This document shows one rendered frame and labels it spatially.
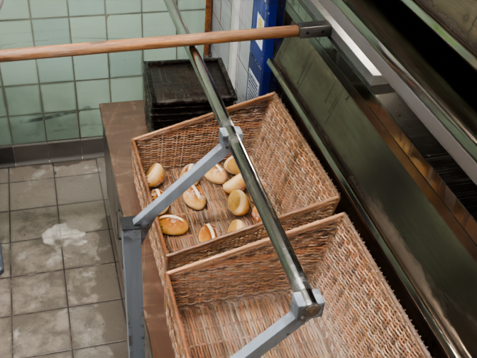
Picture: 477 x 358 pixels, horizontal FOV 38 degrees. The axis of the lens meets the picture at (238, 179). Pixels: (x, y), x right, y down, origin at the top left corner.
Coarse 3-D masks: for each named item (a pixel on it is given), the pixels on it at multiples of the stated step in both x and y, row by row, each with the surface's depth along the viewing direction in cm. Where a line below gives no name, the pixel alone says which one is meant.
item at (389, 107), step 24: (288, 0) 207; (336, 48) 177; (360, 72) 167; (384, 96) 159; (384, 120) 156; (408, 120) 151; (408, 144) 146; (432, 144) 144; (432, 168) 138; (456, 168) 138; (456, 192) 132; (456, 216) 131
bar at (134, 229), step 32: (192, 64) 169; (224, 128) 146; (256, 192) 129; (128, 224) 153; (128, 256) 157; (288, 256) 116; (128, 288) 163; (128, 320) 170; (288, 320) 111; (128, 352) 180; (256, 352) 113
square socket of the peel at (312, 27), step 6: (300, 24) 179; (306, 24) 179; (312, 24) 180; (318, 24) 180; (324, 24) 180; (330, 24) 180; (300, 30) 178; (306, 30) 179; (312, 30) 179; (318, 30) 180; (324, 30) 180; (330, 30) 181; (300, 36) 179; (306, 36) 180; (312, 36) 180; (318, 36) 181; (324, 36) 181
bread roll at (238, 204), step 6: (234, 192) 214; (240, 192) 212; (234, 198) 212; (240, 198) 210; (246, 198) 211; (228, 204) 214; (234, 204) 211; (240, 204) 209; (246, 204) 210; (234, 210) 209; (240, 210) 209; (246, 210) 210
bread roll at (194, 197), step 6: (192, 186) 215; (186, 192) 214; (192, 192) 212; (198, 192) 212; (186, 198) 213; (192, 198) 212; (198, 198) 211; (204, 198) 213; (192, 204) 212; (198, 204) 211; (204, 204) 213
